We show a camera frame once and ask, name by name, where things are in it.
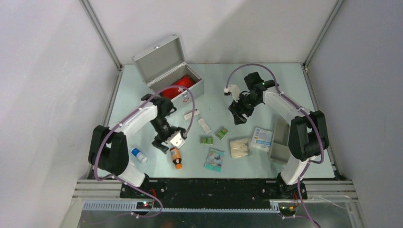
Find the silver metal case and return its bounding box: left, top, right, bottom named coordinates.
left=132, top=35, right=204, bottom=98

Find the blue cap clear bottle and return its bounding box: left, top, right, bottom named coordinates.
left=131, top=148, right=148, bottom=163

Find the teal mask packet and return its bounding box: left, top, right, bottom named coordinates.
left=204, top=148, right=225, bottom=172

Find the green small box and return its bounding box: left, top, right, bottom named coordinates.
left=215, top=127, right=229, bottom=140

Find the grey divided tray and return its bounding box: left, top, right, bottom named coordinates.
left=269, top=118, right=291, bottom=164

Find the green flat sachet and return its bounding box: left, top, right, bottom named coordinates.
left=200, top=136, right=214, bottom=145

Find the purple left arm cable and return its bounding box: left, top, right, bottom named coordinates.
left=94, top=85, right=196, bottom=219

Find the white wrapped bandage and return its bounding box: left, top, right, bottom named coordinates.
left=183, top=109, right=200, bottom=120

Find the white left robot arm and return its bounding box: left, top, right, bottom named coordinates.
left=88, top=94, right=186, bottom=198

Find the white blue gauze packet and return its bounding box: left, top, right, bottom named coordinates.
left=250, top=127, right=273, bottom=152

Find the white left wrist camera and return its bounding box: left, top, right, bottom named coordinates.
left=168, top=131, right=185, bottom=148

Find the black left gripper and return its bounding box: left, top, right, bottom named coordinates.
left=150, top=116, right=184, bottom=154

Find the beige gloves bag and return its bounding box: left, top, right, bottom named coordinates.
left=230, top=138, right=250, bottom=159

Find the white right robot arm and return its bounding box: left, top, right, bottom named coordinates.
left=224, top=72, right=329, bottom=199

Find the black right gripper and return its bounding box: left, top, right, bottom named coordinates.
left=228, top=92, right=261, bottom=125

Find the brown syrup bottle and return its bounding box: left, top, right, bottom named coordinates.
left=170, top=147, right=182, bottom=170

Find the white bandage roll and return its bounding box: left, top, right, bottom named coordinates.
left=198, top=118, right=211, bottom=134

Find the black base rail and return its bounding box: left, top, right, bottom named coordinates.
left=140, top=178, right=307, bottom=210

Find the red first aid pouch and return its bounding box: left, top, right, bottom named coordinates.
left=161, top=75, right=196, bottom=99

